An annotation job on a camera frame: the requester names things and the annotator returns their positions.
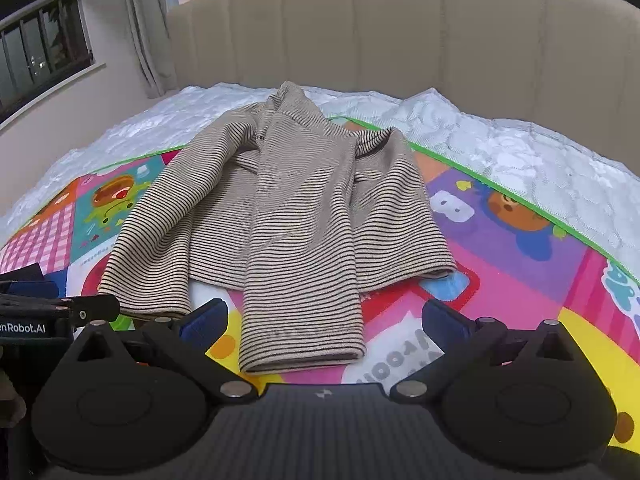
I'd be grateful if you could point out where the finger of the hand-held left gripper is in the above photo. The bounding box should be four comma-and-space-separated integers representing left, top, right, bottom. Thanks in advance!
0, 262, 60, 297
0, 294, 121, 323

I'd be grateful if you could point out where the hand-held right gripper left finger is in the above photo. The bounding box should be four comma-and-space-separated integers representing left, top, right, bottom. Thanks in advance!
69, 298, 257, 401

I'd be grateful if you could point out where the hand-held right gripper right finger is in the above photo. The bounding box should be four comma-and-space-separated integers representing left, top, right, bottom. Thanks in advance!
389, 299, 584, 401

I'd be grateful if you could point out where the beige striped long-sleeve shirt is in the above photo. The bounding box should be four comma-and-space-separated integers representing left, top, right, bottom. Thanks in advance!
97, 80, 458, 375

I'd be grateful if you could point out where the colourful cartoon play mat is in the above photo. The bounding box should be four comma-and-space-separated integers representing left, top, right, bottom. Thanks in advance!
0, 116, 640, 466

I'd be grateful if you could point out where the white quilted mattress cover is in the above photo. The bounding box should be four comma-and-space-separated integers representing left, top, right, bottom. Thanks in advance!
0, 84, 640, 281

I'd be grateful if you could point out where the window with dark railing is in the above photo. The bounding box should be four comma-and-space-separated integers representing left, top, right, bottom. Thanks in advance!
0, 0, 96, 111

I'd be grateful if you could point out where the grey curtain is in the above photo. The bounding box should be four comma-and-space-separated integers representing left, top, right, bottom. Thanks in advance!
120, 0, 179, 100

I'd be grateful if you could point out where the beige padded headboard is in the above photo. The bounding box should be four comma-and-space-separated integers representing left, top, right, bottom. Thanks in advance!
165, 0, 640, 181

